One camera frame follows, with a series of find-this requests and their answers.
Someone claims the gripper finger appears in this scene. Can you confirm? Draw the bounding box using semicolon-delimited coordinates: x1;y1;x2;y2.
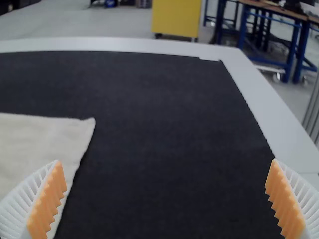
0;160;68;239
264;158;319;239

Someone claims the pale towel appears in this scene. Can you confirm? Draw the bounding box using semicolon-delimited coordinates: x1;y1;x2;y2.
0;113;96;201

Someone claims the black mat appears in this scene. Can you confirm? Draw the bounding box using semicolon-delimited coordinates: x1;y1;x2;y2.
0;51;285;239

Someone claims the yellow wheeled cabinet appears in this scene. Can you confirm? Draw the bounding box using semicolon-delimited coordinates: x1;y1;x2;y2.
151;0;202;42

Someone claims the grey metal frame post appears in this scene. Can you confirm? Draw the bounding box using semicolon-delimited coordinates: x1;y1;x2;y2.
300;82;319;146

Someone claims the blue frame workbench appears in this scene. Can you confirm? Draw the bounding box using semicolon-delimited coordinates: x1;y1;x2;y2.
235;0;319;85
203;0;237;45

